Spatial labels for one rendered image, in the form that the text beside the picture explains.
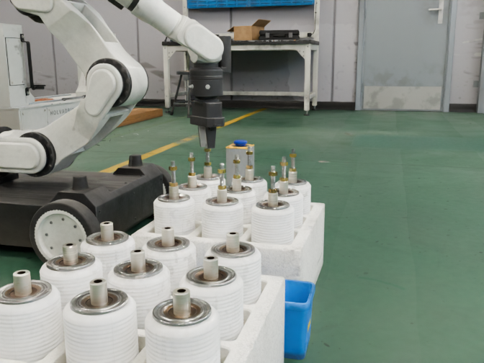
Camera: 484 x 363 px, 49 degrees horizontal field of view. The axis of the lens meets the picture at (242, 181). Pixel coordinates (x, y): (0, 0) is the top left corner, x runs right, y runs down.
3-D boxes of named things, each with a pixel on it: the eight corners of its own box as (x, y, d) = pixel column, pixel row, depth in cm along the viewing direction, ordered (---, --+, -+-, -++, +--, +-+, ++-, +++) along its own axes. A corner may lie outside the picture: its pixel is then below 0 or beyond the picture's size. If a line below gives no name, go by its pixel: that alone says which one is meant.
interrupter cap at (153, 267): (104, 278, 80) (104, 274, 80) (127, 260, 87) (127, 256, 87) (150, 283, 78) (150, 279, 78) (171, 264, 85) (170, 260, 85)
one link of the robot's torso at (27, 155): (-13, 175, 168) (-17, 133, 165) (27, 163, 187) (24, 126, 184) (44, 178, 163) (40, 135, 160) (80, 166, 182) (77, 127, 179)
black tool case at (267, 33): (261, 41, 590) (261, 32, 588) (299, 41, 585) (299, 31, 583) (258, 40, 557) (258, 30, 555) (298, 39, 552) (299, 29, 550)
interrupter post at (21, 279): (10, 297, 74) (8, 274, 73) (21, 290, 76) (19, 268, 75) (25, 299, 73) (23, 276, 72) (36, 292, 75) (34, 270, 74)
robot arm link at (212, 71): (194, 81, 135) (193, 34, 133) (184, 79, 145) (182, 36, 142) (236, 80, 139) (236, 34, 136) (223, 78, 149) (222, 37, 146)
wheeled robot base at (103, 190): (-95, 243, 162) (-112, 135, 155) (17, 201, 211) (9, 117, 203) (93, 263, 146) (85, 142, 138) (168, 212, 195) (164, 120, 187)
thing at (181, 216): (180, 281, 122) (177, 206, 118) (148, 274, 127) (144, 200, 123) (204, 268, 130) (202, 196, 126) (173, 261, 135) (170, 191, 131)
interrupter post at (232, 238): (224, 253, 90) (223, 235, 89) (227, 248, 92) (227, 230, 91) (238, 255, 89) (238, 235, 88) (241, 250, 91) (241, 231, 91)
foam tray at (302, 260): (134, 307, 125) (130, 235, 121) (194, 251, 162) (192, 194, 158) (299, 330, 114) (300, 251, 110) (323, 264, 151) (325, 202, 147)
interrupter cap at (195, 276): (178, 286, 77) (177, 281, 77) (195, 266, 84) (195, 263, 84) (227, 292, 75) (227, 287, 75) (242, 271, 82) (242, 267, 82)
